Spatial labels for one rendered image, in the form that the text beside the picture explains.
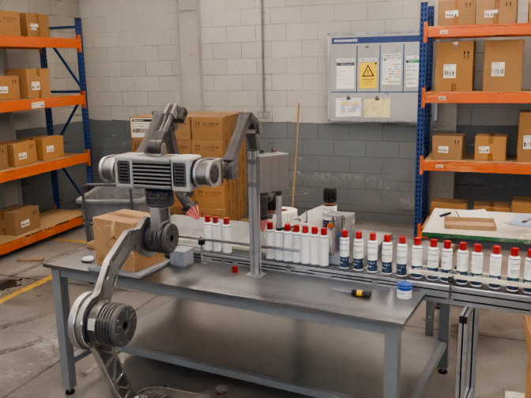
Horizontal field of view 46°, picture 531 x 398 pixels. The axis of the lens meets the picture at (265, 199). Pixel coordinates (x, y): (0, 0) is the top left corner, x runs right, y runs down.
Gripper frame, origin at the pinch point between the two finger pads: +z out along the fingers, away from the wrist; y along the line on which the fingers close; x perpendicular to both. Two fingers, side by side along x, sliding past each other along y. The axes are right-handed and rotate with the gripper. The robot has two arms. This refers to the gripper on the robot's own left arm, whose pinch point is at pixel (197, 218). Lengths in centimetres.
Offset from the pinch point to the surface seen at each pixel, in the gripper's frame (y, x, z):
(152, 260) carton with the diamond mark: -29.2, 21.5, 6.6
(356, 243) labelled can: -3, -71, 66
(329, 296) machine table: -29, -55, 78
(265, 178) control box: -16, -59, 12
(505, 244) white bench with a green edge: 126, -98, 125
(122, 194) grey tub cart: 188, 183, -108
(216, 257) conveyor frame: -4.7, 2.7, 25.1
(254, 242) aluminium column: -16.0, -30.5, 33.1
